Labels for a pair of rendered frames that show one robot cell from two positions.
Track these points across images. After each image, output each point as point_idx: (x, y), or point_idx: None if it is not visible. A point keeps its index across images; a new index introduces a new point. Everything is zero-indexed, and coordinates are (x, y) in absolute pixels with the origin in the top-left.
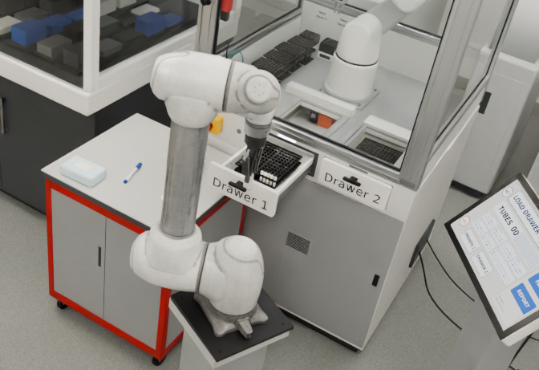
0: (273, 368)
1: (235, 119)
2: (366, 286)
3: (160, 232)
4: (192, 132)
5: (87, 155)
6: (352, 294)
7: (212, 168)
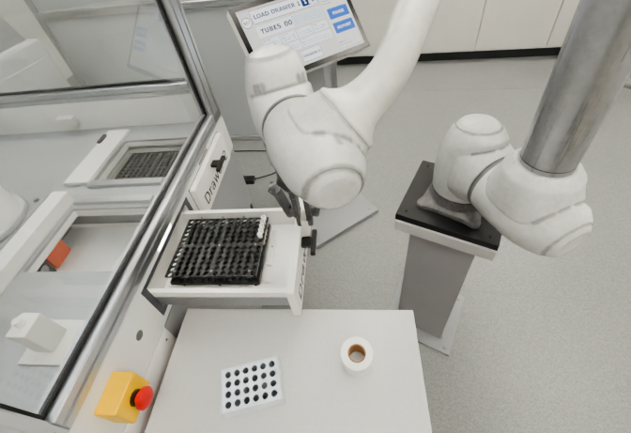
0: (318, 308)
1: (123, 339)
2: None
3: (577, 167)
4: None
5: None
6: None
7: (296, 291)
